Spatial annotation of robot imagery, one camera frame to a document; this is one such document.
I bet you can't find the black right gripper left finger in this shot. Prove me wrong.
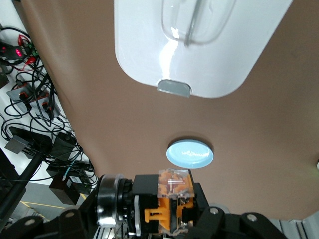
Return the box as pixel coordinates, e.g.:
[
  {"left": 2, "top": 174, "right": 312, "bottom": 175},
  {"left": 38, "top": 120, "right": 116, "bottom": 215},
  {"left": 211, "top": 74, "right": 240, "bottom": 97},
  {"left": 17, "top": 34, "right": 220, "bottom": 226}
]
[{"left": 0, "top": 183, "right": 101, "bottom": 239}]

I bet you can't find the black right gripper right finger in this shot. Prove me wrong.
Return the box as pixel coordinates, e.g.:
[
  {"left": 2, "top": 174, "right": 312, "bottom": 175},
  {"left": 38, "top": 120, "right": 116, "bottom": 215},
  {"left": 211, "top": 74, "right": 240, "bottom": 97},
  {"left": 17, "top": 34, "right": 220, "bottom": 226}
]
[{"left": 191, "top": 183, "right": 285, "bottom": 239}]

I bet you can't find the white lidded storage box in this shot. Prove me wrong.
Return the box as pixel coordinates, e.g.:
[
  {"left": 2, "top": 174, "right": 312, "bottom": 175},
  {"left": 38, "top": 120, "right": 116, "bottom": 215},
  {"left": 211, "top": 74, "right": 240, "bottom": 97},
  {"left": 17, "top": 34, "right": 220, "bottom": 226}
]
[{"left": 114, "top": 0, "right": 295, "bottom": 99}]

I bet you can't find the black power adapter brick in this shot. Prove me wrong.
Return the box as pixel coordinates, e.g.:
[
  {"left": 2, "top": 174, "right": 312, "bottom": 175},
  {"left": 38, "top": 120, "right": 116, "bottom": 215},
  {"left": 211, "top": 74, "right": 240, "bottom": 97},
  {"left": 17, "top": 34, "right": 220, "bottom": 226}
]
[{"left": 48, "top": 171, "right": 84, "bottom": 205}]

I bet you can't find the black tripod pole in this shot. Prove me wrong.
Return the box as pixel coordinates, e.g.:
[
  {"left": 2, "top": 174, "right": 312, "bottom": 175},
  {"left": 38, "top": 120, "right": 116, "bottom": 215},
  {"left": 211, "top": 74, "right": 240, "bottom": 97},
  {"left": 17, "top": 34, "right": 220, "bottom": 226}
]
[{"left": 0, "top": 151, "right": 42, "bottom": 221}]

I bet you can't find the light blue round plate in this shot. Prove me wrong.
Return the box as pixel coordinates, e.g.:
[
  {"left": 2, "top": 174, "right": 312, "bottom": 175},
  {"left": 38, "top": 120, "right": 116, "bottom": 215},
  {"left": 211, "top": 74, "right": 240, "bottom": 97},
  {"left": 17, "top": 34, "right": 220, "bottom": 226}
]
[{"left": 166, "top": 139, "right": 215, "bottom": 170}]

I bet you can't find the grey power strip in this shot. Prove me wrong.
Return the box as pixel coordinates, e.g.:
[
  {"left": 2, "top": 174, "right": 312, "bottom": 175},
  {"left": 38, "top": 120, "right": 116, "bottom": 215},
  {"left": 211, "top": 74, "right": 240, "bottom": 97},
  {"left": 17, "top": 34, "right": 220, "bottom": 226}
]
[{"left": 6, "top": 83, "right": 62, "bottom": 118}]

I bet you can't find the black device with red light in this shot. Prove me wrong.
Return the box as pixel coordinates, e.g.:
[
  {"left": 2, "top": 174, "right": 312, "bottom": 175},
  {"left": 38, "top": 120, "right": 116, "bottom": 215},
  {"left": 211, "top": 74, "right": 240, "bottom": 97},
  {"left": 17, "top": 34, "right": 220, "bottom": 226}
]
[{"left": 0, "top": 44, "right": 27, "bottom": 61}]

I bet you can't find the tangled black cable bundle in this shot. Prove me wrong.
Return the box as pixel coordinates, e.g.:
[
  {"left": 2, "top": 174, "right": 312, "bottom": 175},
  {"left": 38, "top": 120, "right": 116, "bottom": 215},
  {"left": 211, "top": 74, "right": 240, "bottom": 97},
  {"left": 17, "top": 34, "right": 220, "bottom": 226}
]
[{"left": 0, "top": 26, "right": 98, "bottom": 190}]

